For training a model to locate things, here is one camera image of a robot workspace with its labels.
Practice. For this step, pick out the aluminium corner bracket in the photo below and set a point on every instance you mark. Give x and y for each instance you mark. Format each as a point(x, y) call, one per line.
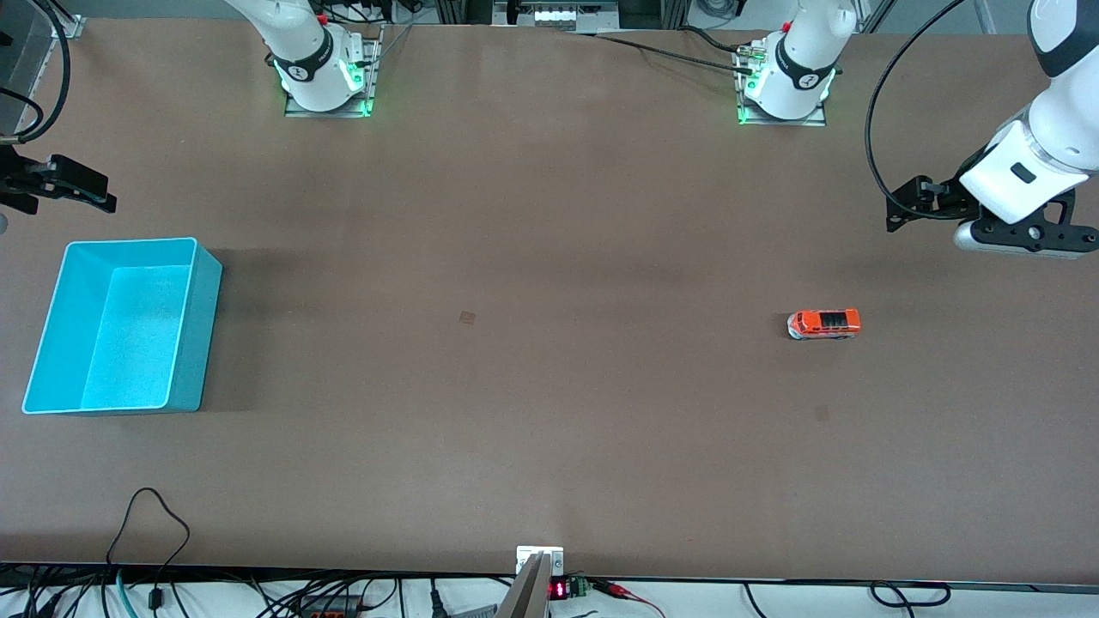
point(69, 26)

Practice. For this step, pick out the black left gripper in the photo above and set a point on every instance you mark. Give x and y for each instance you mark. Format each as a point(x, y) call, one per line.
point(947, 193)

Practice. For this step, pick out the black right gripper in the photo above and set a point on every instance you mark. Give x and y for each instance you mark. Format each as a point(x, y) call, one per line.
point(19, 182)

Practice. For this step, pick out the green terminal block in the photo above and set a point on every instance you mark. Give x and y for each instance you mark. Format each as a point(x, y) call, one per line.
point(579, 586)

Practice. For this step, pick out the red clip leads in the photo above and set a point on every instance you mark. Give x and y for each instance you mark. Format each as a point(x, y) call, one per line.
point(622, 592)

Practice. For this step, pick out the blue plastic box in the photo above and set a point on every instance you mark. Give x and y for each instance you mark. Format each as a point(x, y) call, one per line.
point(129, 335)

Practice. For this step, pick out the grey camera mount beam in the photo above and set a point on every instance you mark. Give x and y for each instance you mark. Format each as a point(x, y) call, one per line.
point(528, 596)

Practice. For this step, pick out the red digit display module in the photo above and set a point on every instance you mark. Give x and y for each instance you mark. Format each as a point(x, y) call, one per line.
point(558, 590)

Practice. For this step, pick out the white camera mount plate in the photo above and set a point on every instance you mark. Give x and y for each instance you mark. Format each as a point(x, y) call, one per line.
point(539, 554)

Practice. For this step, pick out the orange connector block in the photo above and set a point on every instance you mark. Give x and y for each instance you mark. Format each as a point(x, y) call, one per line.
point(330, 609)

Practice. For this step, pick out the orange toy bus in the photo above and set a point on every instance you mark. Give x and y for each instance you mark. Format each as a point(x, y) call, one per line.
point(822, 323)

